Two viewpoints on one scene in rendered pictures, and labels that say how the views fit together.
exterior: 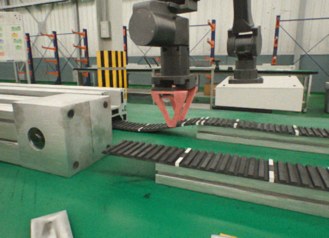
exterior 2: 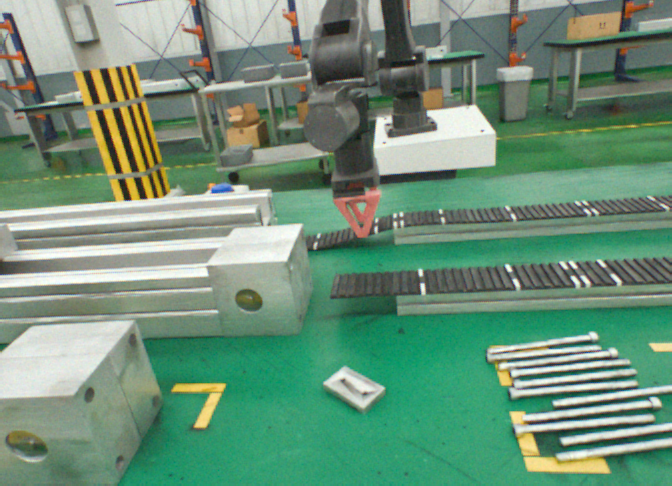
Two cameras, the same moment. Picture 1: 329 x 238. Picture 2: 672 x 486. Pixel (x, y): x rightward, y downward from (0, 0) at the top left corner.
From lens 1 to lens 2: 0.26 m
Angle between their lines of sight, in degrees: 16
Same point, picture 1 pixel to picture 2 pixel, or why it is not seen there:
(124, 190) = (373, 331)
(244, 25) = (402, 50)
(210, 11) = not seen: outside the picture
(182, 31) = (363, 113)
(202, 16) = not seen: outside the picture
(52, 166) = (274, 327)
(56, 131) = (279, 288)
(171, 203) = (430, 332)
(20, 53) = not seen: outside the picture
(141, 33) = (326, 135)
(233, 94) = (400, 155)
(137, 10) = (317, 107)
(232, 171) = (480, 287)
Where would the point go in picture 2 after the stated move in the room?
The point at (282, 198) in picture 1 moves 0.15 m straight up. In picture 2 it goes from (527, 301) to (536, 169)
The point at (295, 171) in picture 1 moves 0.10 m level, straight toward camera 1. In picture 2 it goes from (533, 273) to (548, 326)
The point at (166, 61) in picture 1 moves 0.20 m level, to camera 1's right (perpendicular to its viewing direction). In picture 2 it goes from (345, 155) to (472, 132)
